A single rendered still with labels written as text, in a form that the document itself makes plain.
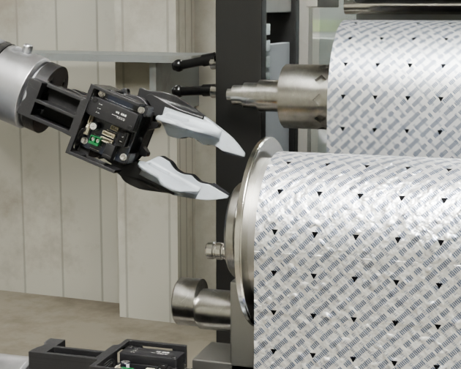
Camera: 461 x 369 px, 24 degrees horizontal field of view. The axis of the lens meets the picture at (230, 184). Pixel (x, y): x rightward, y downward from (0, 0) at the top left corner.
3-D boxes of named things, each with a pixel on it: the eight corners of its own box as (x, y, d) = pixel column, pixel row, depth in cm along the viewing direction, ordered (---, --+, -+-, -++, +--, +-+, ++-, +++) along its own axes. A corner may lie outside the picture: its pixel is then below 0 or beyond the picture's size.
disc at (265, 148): (285, 296, 91) (286, 125, 89) (291, 297, 91) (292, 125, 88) (234, 352, 77) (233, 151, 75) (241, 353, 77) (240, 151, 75)
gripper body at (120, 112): (118, 179, 100) (6, 131, 102) (144, 175, 108) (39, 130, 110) (148, 103, 99) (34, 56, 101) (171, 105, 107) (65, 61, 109)
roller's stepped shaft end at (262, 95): (232, 108, 110) (232, 77, 110) (288, 110, 108) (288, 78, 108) (222, 111, 107) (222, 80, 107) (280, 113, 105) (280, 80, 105)
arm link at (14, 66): (4, 115, 111) (31, 41, 110) (42, 131, 111) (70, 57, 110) (-27, 114, 104) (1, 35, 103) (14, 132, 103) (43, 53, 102)
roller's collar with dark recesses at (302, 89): (292, 124, 110) (293, 62, 109) (349, 126, 108) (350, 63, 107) (276, 131, 104) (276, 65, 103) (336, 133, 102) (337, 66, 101)
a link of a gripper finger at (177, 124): (235, 159, 100) (142, 137, 101) (246, 157, 105) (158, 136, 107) (242, 127, 99) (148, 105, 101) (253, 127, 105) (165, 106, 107)
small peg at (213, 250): (203, 247, 85) (205, 261, 85) (236, 250, 84) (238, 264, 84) (208, 238, 86) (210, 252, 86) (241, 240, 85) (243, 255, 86)
